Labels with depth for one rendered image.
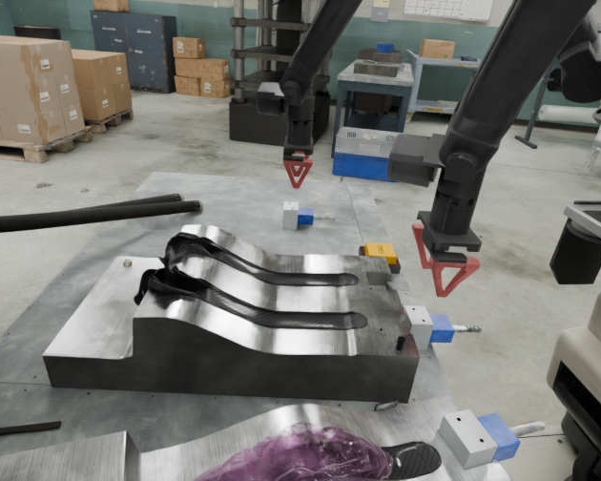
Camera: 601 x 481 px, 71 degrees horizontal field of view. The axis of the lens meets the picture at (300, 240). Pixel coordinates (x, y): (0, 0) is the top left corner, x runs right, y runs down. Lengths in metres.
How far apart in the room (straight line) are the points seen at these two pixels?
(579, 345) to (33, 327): 0.93
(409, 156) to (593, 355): 0.49
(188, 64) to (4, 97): 3.60
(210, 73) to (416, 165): 6.74
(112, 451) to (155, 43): 7.17
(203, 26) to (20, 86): 3.99
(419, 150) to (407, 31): 6.44
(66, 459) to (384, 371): 0.38
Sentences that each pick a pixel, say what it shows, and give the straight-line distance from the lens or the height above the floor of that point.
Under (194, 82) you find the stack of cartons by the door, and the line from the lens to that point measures 7.37.
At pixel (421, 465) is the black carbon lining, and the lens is 0.54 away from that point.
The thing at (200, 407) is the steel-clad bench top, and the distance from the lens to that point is 0.63.
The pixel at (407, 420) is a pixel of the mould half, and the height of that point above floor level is 0.86.
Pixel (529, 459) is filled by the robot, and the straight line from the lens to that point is 1.40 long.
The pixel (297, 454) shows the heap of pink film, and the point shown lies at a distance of 0.43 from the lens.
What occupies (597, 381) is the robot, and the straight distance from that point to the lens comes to 0.88.
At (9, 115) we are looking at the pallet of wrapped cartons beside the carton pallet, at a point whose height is 0.36.
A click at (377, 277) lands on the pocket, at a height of 0.88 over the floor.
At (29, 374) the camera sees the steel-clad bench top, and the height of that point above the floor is 0.80.
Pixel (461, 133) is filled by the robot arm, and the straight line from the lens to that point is 0.52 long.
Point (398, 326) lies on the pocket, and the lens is 0.68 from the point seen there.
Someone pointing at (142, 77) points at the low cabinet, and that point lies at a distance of 7.66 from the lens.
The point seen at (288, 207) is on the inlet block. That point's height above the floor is 0.85.
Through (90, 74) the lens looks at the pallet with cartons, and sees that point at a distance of 5.04.
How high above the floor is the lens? 1.28
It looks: 28 degrees down
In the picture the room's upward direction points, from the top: 4 degrees clockwise
